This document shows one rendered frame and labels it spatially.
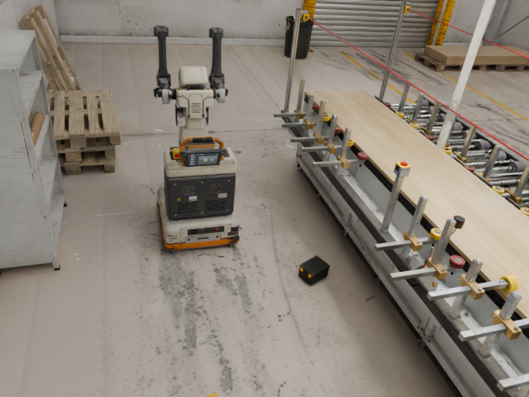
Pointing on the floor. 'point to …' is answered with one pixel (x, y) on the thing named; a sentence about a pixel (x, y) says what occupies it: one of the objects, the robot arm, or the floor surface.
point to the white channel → (465, 71)
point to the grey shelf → (20, 105)
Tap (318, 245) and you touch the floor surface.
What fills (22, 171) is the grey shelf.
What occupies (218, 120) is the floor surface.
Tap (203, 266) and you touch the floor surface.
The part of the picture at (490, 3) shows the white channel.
